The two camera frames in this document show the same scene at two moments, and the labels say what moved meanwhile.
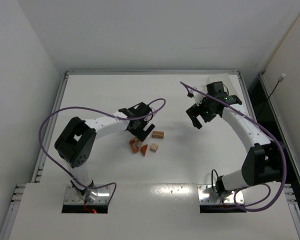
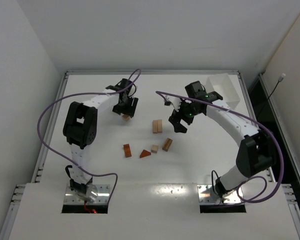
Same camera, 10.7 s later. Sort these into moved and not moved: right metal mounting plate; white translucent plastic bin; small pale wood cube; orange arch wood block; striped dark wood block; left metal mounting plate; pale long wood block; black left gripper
Moved: orange arch wood block; striped dark wood block; pale long wood block; black left gripper
Not moved: white translucent plastic bin; left metal mounting plate; small pale wood cube; right metal mounting plate
